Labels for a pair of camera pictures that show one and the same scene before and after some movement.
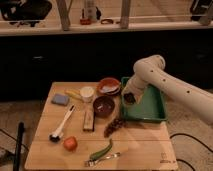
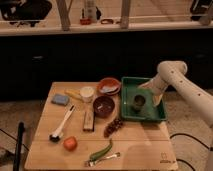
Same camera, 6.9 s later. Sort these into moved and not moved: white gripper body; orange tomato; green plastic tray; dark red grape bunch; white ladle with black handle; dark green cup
Moved: white gripper body; dark green cup
Not moved: dark red grape bunch; orange tomato; green plastic tray; white ladle with black handle
